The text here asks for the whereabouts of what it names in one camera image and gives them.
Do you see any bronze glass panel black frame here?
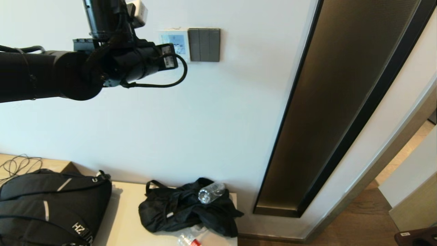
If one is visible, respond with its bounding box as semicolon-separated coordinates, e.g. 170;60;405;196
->
253;0;437;219

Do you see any grey door frame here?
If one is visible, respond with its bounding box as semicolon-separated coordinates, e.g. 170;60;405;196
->
300;73;437;241

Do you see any clear unlabelled water bottle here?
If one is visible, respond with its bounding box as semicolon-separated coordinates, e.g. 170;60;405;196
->
198;182;226;205

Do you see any black cloth bag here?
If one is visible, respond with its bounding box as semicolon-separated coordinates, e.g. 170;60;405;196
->
138;177;244;238

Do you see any black backpack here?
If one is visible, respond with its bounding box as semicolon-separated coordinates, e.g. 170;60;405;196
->
0;169;113;246

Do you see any red labelled water bottle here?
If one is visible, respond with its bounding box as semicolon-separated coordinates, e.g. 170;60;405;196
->
177;233;202;246

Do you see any brown table with cup hole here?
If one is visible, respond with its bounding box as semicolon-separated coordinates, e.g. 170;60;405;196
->
394;226;437;246

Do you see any thin black cable bundle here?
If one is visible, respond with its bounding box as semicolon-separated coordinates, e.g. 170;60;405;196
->
0;154;44;187

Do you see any black looped wrist cable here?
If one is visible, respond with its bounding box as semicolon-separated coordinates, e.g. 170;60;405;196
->
121;53;188;88

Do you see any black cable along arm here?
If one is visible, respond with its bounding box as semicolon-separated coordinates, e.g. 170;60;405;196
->
0;45;45;54

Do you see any white door leaf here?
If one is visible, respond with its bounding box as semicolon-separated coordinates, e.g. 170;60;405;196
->
378;125;437;233

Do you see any clear plastic wrapper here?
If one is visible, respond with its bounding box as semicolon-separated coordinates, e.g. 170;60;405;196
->
189;224;209;240

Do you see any grey wall switch plate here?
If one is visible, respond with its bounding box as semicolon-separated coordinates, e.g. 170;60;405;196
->
188;29;221;63

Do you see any white wall thermostat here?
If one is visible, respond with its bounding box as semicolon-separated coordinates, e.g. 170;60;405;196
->
158;29;190;64

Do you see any light wooden desk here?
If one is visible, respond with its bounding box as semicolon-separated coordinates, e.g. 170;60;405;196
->
0;154;81;187

